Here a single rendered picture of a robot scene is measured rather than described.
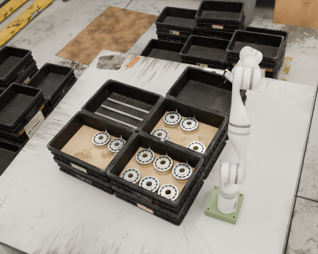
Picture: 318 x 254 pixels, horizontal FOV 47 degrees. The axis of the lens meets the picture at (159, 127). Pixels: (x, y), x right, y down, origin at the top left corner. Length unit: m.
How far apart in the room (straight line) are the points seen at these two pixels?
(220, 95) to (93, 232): 1.08
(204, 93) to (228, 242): 0.91
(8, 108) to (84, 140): 1.10
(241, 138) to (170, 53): 2.10
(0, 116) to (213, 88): 1.66
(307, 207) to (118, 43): 2.64
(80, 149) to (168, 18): 2.09
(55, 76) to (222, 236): 2.15
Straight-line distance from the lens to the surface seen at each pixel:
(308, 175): 2.97
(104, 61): 2.84
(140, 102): 2.26
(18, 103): 3.10
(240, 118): 1.52
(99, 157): 2.03
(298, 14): 4.36
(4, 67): 3.54
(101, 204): 2.02
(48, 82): 3.36
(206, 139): 2.02
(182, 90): 2.30
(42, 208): 2.12
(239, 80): 1.48
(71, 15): 4.99
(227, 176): 1.60
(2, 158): 3.07
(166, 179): 1.88
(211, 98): 2.24
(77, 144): 2.13
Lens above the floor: 2.39
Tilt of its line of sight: 48 degrees down
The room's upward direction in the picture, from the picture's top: 9 degrees counter-clockwise
